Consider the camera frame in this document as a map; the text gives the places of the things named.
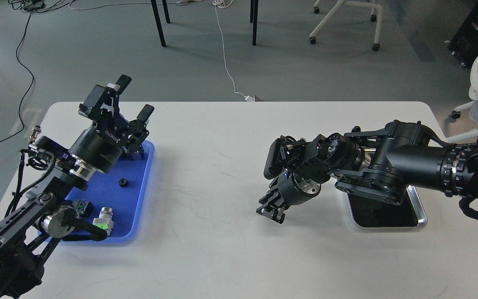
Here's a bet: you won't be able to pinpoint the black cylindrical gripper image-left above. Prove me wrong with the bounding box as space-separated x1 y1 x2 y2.
69 74 154 173

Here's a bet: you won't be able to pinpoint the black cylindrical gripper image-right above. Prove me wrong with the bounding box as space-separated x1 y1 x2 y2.
256 135 362 225

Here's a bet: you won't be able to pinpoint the small black gear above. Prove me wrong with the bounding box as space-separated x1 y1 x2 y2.
118 178 129 188

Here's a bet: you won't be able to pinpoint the blue plastic tray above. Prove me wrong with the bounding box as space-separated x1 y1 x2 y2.
40 140 155 244

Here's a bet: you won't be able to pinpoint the silver metal tray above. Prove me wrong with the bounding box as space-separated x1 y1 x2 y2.
346 185 428 231

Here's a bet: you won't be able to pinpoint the red emergency stop button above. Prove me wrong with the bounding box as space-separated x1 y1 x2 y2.
71 199 94 219

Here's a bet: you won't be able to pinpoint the black table legs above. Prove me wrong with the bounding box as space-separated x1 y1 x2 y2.
150 0 259 47

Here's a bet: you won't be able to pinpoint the white chair base with casters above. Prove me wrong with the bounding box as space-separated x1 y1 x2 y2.
308 0 385 52

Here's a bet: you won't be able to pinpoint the black equipment case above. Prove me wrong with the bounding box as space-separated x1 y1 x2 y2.
448 1 478 67

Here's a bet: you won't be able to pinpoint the black cable on floor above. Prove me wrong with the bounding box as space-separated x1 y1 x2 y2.
0 0 71 225

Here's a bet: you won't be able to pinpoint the silver switch with green base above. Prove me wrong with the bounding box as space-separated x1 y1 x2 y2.
92 207 115 236

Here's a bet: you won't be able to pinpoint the white cable on floor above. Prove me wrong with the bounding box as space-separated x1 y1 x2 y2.
69 0 256 102

